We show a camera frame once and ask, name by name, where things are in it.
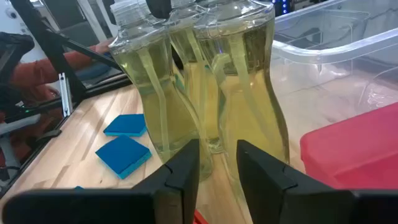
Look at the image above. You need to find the clear pump soap bottle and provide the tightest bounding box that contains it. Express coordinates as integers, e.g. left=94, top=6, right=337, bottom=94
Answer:
left=194, top=0, right=290, bottom=200
left=167, top=0, right=226, bottom=155
left=108, top=0, right=214, bottom=181

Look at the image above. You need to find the red plastic bin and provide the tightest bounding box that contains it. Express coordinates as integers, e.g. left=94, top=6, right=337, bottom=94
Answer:
left=300, top=102, right=398, bottom=191

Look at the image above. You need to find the clear plastic soap bin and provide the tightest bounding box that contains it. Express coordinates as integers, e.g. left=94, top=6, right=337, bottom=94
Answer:
left=271, top=0, right=398, bottom=125

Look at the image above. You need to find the person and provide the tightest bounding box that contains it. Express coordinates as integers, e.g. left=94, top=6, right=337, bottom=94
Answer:
left=0, top=37, right=116, bottom=166

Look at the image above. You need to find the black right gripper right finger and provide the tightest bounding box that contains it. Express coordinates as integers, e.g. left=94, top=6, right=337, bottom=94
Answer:
left=236, top=139, right=398, bottom=224

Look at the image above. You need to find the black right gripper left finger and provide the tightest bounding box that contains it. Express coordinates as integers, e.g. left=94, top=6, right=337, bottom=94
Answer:
left=1, top=139, right=200, bottom=224

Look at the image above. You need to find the black aluminium table frame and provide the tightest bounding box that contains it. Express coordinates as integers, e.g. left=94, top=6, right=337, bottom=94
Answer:
left=0, top=0, right=133, bottom=200

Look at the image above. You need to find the silver aluminium bracket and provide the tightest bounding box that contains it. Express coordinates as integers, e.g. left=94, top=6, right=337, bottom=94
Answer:
left=58, top=72, right=74, bottom=118

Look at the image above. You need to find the red dish brush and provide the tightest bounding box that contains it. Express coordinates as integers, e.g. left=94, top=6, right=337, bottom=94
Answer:
left=193, top=209, right=210, bottom=224

